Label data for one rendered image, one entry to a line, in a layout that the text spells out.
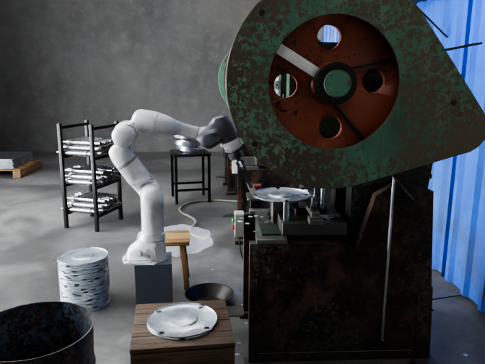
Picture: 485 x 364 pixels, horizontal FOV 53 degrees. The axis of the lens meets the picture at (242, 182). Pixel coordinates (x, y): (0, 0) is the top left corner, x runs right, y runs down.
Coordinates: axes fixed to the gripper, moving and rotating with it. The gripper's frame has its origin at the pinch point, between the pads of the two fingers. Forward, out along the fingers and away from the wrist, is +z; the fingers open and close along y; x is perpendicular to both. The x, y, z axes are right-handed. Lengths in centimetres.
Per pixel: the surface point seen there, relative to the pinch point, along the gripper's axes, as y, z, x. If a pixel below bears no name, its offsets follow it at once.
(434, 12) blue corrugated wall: -119, -31, 172
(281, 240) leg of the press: 27.7, 21.2, 2.6
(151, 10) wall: -664, -195, -30
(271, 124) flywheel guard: 47, -31, 17
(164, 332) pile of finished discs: 55, 25, -55
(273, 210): 5.5, 13.7, 5.1
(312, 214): 24.6, 17.2, 20.3
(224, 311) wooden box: 37, 36, -33
